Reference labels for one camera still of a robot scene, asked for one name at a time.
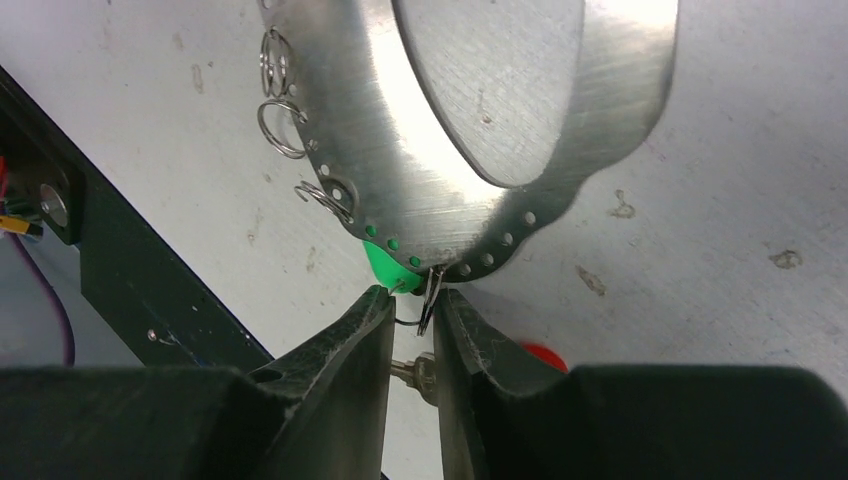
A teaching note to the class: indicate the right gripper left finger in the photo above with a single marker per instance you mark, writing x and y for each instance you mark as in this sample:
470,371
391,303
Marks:
318,412

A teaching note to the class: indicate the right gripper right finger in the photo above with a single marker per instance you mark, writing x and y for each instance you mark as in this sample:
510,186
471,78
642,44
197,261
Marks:
505,414

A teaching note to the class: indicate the key with green tag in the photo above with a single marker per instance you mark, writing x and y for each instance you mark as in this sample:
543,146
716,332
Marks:
418,374

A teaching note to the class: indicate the large metal keyring plate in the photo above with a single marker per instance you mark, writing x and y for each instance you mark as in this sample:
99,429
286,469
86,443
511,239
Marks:
446,133

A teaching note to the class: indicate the key with red tag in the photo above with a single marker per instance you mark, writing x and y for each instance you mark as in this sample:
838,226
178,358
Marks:
546,355

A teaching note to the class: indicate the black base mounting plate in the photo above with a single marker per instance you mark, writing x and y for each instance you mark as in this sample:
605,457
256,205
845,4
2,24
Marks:
149,297

